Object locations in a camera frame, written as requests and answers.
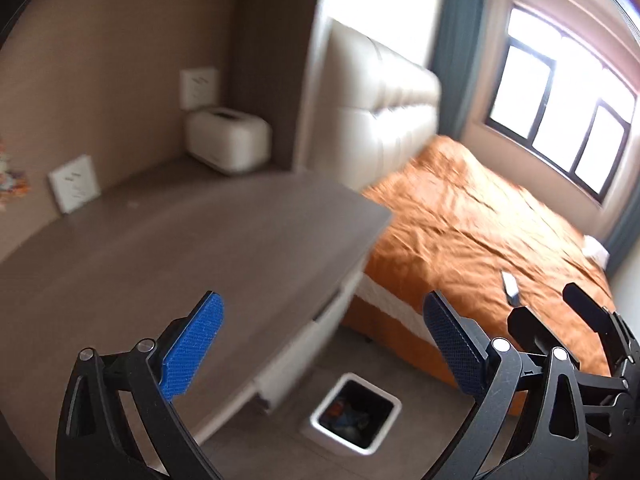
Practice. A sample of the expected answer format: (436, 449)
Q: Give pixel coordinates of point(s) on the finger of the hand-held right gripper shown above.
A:
(530, 330)
(590, 302)

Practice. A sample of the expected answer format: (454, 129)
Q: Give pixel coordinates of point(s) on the wooden desk shelf unit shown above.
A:
(125, 60)

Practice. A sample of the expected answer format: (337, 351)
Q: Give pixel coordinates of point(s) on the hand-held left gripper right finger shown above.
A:
(450, 345)

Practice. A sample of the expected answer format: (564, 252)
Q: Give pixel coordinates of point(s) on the bed with orange cover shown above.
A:
(475, 220)

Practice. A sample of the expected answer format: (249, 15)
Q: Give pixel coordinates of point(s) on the white trash bin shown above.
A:
(320, 417)

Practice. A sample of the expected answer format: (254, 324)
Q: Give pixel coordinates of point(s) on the dark framed window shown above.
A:
(560, 100)

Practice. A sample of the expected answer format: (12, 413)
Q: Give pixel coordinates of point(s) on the white wall socket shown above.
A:
(75, 185)
(199, 87)

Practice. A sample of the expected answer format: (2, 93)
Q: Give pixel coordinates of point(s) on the grey blue curtain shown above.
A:
(625, 235)
(457, 45)

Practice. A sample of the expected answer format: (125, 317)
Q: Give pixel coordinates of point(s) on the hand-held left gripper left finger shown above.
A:
(192, 345)

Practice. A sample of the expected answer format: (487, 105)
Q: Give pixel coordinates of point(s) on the white tissue box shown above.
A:
(230, 137)

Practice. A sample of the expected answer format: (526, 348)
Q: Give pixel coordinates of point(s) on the white lace bed skirt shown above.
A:
(390, 305)

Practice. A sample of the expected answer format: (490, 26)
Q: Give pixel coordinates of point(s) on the red snack packet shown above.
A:
(340, 407)

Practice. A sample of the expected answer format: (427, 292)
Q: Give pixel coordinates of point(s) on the white padded headboard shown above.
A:
(385, 110)

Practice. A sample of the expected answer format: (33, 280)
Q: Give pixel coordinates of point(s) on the white remote control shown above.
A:
(511, 287)

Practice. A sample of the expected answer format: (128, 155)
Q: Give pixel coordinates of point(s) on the white pillow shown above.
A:
(596, 250)

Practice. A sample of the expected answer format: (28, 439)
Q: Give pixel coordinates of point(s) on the cartoon sticker strip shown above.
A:
(12, 182)

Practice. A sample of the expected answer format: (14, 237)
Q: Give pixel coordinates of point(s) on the blue snack packet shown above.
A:
(359, 419)

